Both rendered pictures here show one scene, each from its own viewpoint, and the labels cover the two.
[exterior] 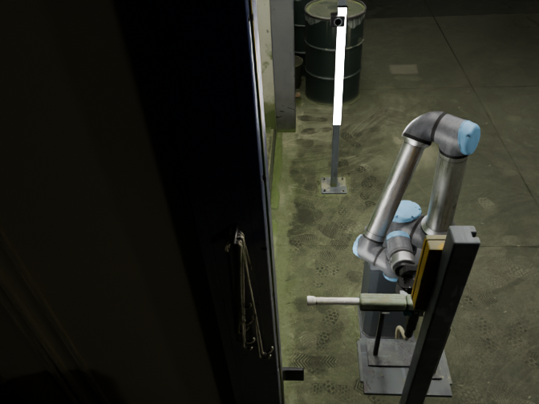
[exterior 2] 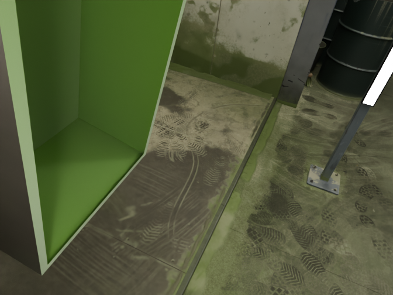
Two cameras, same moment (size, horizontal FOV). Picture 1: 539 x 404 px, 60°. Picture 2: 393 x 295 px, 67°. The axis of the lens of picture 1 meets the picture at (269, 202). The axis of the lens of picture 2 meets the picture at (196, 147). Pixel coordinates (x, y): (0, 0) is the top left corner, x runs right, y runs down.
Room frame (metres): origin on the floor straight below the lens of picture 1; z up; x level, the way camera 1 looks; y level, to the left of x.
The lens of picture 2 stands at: (1.29, -0.01, 1.35)
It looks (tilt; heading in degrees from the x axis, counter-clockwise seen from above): 40 degrees down; 13
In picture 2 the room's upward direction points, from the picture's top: 8 degrees clockwise
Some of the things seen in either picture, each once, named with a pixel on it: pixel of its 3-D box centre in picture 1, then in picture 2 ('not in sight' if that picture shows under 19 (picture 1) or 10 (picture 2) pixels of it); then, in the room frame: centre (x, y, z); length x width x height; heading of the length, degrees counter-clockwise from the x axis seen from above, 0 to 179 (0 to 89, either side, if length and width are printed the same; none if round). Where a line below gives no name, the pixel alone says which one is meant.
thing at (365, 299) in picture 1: (377, 315); not in sight; (0.93, -0.34, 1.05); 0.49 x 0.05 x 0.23; 84
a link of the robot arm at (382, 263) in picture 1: (393, 264); not in sight; (1.23, -0.49, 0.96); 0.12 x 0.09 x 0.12; 44
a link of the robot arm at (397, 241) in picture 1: (399, 248); not in sight; (1.22, -0.49, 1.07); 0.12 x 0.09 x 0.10; 174
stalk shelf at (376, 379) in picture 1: (403, 366); not in sight; (0.88, -0.46, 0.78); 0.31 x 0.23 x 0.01; 84
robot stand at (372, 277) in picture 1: (390, 285); not in sight; (1.61, -0.64, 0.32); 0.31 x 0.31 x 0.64; 84
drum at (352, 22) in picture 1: (333, 52); (364, 43); (4.41, -0.74, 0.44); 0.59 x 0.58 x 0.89; 8
